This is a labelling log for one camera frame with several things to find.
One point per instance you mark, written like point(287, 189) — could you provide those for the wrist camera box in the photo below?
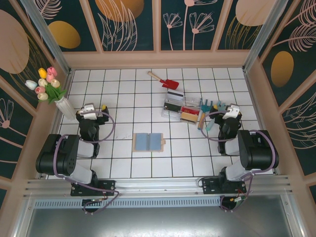
point(88, 110)
point(231, 111)

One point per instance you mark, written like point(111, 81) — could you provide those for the light blue toy rake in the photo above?
point(209, 126)

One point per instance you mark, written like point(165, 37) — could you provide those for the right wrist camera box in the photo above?
point(231, 111)

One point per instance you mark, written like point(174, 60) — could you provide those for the white ribbed vase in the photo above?
point(66, 108)

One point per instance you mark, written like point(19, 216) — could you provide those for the pale pink artificial tulip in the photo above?
point(50, 77)

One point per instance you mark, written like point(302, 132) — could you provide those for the aluminium rail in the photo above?
point(158, 186)

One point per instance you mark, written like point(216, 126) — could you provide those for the teal toy rake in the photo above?
point(206, 106)

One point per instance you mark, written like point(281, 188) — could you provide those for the white blue artificial tulip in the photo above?
point(30, 84)

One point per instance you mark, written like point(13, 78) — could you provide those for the beige card holder wallet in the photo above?
point(142, 142)

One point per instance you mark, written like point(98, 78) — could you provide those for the yellow artificial tulip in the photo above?
point(42, 72)

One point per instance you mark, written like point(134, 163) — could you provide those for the peach artificial tulip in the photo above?
point(55, 83)

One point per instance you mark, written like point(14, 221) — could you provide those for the cream artificial tulip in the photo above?
point(43, 96)
point(42, 82)

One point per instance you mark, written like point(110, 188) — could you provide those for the green artificial tulip leaves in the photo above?
point(54, 92)

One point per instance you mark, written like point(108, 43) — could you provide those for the grey metal panel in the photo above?
point(158, 222)

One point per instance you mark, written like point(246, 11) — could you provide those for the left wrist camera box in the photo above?
point(88, 110)

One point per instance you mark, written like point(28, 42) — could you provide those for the white magnetic stripe card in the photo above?
point(175, 95)

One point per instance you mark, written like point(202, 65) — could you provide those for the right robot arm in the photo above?
point(259, 150)

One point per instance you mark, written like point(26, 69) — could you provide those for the aluminium frame post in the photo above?
point(266, 32)
point(47, 37)

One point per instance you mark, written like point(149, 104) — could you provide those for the red pink artificial tulip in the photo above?
point(40, 89)

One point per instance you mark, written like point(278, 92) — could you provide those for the red toy shovel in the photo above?
point(170, 84)

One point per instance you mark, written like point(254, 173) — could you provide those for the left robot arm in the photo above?
point(61, 158)

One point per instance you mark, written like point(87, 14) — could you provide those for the clear acrylic card organizer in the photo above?
point(191, 101)

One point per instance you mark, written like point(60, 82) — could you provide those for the red card gold lettering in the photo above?
point(190, 111)

